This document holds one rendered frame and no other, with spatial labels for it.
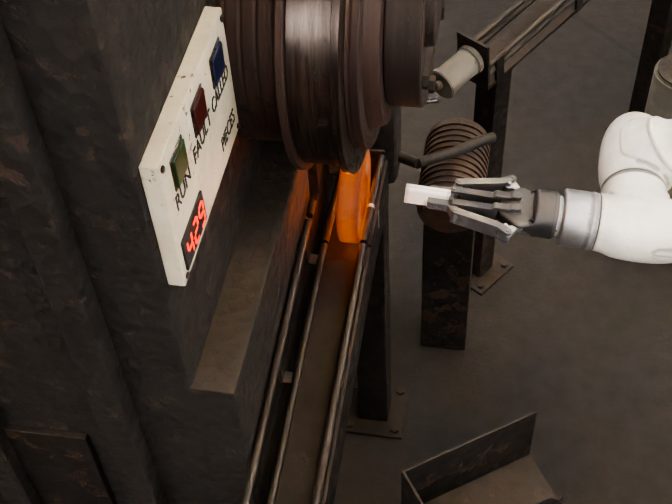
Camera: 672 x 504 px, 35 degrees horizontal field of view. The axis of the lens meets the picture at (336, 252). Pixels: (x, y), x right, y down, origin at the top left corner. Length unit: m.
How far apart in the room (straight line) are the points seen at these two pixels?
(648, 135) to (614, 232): 0.18
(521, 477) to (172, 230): 0.68
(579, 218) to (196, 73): 0.72
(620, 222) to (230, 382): 0.66
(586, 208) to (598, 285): 0.92
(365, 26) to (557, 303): 1.36
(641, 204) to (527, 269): 0.93
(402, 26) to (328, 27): 0.11
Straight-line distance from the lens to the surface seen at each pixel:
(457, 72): 1.99
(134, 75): 1.03
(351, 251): 1.72
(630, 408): 2.38
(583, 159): 2.85
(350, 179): 1.63
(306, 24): 1.23
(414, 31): 1.30
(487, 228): 1.65
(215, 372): 1.33
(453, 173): 2.02
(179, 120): 1.10
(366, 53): 1.29
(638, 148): 1.75
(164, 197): 1.08
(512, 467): 1.56
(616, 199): 1.68
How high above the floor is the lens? 1.96
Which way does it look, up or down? 49 degrees down
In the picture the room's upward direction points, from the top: 4 degrees counter-clockwise
